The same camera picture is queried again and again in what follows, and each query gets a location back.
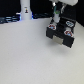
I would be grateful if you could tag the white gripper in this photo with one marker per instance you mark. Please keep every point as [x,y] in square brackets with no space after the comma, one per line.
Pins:
[69,2]

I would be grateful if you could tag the black kcup holder drawer unit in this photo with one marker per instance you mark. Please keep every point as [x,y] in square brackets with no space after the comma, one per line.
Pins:
[58,35]

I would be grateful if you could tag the white kcup green lid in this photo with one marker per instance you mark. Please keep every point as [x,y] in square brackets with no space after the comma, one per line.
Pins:
[58,11]

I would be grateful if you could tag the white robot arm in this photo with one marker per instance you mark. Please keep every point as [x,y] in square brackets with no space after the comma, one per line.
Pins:
[30,7]

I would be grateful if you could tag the red white kcup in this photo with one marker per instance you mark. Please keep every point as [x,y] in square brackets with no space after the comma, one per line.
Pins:
[51,26]
[68,33]

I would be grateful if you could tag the red white kcup front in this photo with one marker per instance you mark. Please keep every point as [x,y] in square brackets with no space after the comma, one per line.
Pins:
[68,33]

